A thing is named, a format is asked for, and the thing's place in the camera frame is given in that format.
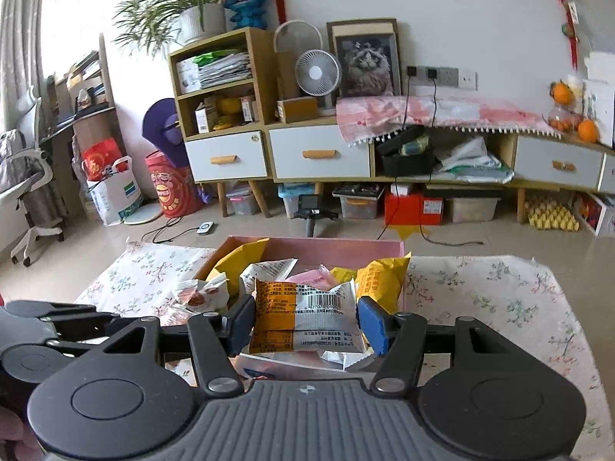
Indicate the white wall socket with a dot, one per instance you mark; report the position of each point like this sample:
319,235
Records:
467,80

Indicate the stack of papers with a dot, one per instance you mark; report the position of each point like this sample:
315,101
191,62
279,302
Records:
221,69

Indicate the small white red snack packet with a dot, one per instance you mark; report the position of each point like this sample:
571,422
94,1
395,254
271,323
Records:
175,314

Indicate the white round board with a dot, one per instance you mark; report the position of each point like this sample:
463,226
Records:
144,214

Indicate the brown cardboard box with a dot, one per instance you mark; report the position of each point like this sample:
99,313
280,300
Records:
297,110

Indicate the small clear storage bin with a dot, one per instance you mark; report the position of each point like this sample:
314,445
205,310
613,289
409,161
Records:
242,204

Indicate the small white brown snack packet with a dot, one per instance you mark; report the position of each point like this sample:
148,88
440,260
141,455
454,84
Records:
199,295

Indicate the clear storage bin blue lid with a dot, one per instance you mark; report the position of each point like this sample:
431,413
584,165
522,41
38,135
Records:
290,201

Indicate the yellow egg crate foam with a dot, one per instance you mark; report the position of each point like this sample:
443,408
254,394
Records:
552,218

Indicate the white crumpled snack packet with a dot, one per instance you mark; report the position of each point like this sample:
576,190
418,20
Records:
346,359

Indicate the pink snack packet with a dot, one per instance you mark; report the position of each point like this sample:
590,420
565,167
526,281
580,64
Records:
307,279

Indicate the bag of small oranges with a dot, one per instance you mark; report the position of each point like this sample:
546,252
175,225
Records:
561,121

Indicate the framed cat picture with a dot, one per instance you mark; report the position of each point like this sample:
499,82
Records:
367,65

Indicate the red patterned bag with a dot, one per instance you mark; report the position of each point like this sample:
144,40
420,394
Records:
173,187

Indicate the small yellow snack packet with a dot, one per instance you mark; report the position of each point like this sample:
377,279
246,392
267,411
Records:
342,274

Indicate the clear storage bin white lid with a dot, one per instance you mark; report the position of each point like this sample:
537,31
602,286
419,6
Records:
473,209

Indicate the black gimbal stand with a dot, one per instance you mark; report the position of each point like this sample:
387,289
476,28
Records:
310,204

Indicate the potted green plant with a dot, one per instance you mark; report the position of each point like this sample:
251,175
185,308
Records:
192,14

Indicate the pink floral cloth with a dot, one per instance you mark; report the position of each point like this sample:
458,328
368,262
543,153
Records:
456,110

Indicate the colourful toy box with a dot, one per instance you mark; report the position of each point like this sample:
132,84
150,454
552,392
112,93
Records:
596,213

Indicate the pink cardboard box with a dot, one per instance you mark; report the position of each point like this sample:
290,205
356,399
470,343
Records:
336,249

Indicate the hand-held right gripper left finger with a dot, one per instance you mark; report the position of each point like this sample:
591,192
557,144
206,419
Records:
240,319

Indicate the pile of white cloth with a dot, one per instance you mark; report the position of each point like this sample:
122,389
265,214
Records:
473,163

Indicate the red gift bag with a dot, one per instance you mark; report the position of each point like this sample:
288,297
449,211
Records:
98,161

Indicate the purple hat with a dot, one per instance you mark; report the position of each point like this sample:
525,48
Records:
161,125

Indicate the clear storage bin dark contents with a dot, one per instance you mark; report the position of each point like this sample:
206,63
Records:
358,204

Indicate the yellow printed snack packet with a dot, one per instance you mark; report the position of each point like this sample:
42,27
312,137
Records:
382,281

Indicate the orange fruit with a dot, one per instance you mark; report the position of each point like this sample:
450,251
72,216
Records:
563,93
587,131

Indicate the white desk fan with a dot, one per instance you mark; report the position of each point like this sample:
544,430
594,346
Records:
317,72

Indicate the mustard yellow snack packet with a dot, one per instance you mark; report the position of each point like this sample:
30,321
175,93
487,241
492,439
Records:
235,259

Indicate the blue plush toy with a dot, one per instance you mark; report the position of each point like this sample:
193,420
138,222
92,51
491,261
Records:
247,5

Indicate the wooden desk bookshelf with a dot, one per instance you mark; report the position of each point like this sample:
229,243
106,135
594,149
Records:
91,125

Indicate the red box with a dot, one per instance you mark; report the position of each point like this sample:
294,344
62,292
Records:
408,211

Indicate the white paper bag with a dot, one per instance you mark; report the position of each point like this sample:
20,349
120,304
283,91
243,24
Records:
117,197

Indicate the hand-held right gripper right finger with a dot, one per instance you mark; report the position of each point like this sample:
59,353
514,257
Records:
372,321

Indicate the small white carton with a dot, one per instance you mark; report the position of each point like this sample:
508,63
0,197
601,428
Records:
202,120

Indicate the floral mat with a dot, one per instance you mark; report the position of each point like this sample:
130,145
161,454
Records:
480,288

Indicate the tall wooden shelf cabinet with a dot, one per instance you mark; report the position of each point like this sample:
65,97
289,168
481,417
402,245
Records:
262,81

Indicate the orange and white snack packet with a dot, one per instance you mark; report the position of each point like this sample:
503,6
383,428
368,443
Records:
307,317

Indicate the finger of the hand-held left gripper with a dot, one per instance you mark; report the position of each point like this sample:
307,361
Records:
86,326
48,308

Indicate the grey curtain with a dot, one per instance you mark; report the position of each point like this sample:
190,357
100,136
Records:
19,33

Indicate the grey wall socket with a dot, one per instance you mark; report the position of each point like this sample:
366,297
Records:
447,77
415,73

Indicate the white office chair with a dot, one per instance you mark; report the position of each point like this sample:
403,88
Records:
29,168

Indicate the low wooden cabinet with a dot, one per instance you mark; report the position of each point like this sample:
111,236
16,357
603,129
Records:
499,146

